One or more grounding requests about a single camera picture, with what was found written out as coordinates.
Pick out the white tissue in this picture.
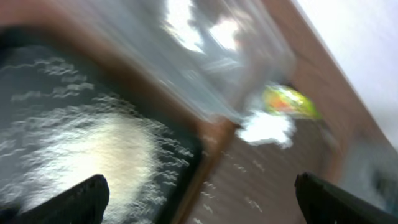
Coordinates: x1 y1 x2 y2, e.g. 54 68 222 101
235 111 297 149

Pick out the black plastic bin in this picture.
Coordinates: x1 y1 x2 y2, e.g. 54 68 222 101
0 26 205 224

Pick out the pile of white rice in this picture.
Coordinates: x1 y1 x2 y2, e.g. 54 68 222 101
0 57 193 224

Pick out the clear plastic bin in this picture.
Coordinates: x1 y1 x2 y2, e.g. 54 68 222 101
59 0 295 122

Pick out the green yellow snack wrapper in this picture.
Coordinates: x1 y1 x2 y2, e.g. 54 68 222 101
262 84 322 120

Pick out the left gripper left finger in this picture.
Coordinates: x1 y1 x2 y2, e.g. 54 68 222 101
1 174 109 224

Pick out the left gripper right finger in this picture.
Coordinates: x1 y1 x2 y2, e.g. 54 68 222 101
294 172 397 224

